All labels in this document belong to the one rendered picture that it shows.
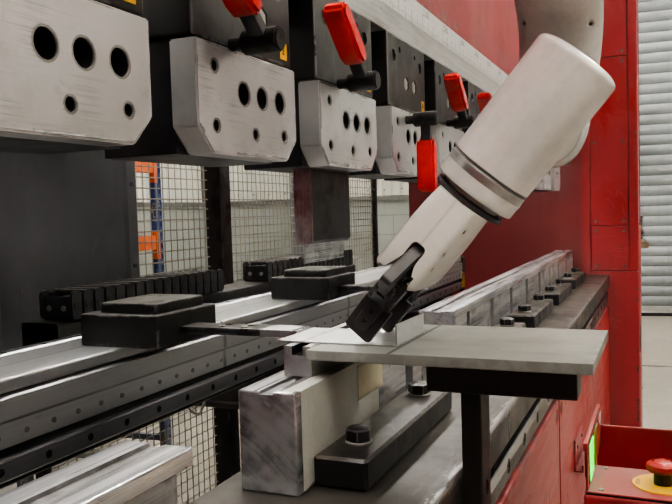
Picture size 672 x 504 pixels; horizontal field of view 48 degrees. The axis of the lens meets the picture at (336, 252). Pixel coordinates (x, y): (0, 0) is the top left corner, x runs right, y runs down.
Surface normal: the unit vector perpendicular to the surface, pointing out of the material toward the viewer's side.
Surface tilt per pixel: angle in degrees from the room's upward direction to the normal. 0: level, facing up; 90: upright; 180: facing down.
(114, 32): 90
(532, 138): 106
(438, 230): 88
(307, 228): 90
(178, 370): 90
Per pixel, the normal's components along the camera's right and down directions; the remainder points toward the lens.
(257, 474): -0.40, 0.06
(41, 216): 0.92, 0.00
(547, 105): -0.20, 0.22
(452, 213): -0.21, -0.03
